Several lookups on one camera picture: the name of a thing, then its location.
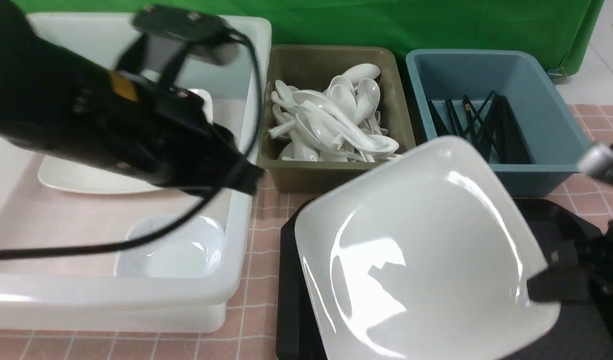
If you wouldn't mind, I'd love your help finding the white square plate in tub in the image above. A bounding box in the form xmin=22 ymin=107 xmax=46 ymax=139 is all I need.
xmin=37 ymin=89 xmax=214 ymax=196

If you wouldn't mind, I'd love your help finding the white rectangular rice plate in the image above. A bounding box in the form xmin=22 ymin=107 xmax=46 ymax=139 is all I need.
xmin=295 ymin=136 xmax=561 ymax=360

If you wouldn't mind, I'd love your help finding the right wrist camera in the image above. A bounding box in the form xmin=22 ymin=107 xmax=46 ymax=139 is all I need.
xmin=576 ymin=142 xmax=613 ymax=187

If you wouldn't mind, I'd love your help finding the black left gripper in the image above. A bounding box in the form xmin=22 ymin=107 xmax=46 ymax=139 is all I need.
xmin=0 ymin=0 xmax=237 ymax=193

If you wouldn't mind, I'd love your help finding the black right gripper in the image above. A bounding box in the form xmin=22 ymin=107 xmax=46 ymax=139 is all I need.
xmin=527 ymin=219 xmax=613 ymax=303

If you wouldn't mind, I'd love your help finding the black serving tray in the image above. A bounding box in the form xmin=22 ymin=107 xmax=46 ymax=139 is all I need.
xmin=276 ymin=198 xmax=613 ymax=360

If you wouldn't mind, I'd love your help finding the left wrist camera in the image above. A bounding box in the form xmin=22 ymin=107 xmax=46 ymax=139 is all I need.
xmin=116 ymin=4 xmax=250 ymax=89

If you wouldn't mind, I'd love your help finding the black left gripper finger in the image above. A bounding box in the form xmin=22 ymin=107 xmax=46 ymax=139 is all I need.
xmin=186 ymin=156 xmax=265 ymax=197

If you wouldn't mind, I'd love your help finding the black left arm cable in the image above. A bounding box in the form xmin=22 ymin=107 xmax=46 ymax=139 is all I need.
xmin=0 ymin=30 xmax=263 ymax=263

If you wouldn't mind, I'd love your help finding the black chopsticks pile in bin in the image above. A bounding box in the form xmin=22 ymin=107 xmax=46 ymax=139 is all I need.
xmin=426 ymin=91 xmax=534 ymax=165

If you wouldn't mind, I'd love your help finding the white spoon upper back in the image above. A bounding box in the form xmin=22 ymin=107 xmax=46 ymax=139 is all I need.
xmin=341 ymin=63 xmax=382 ymax=85

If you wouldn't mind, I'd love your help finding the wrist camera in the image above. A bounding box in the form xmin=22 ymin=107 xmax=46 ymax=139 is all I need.
xmin=576 ymin=142 xmax=613 ymax=187
xmin=116 ymin=4 xmax=250 ymax=89

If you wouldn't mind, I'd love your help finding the small white bowl in tub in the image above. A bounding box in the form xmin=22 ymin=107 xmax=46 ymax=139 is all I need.
xmin=113 ymin=216 xmax=225 ymax=279

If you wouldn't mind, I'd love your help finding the top white ceramic spoon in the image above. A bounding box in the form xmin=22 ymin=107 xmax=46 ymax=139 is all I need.
xmin=292 ymin=89 xmax=400 ymax=155

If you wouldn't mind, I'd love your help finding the large white plastic tub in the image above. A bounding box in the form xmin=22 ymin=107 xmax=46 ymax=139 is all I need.
xmin=0 ymin=13 xmax=272 ymax=333

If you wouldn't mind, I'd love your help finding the blue plastic bin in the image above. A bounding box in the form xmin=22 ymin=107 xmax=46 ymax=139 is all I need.
xmin=405 ymin=48 xmax=590 ymax=198

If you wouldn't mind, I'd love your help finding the green cloth backdrop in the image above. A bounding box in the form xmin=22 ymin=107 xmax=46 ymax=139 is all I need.
xmin=0 ymin=0 xmax=599 ymax=90

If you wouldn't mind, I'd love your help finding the olive green plastic bin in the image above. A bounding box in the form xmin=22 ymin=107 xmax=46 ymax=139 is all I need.
xmin=257 ymin=45 xmax=416 ymax=193

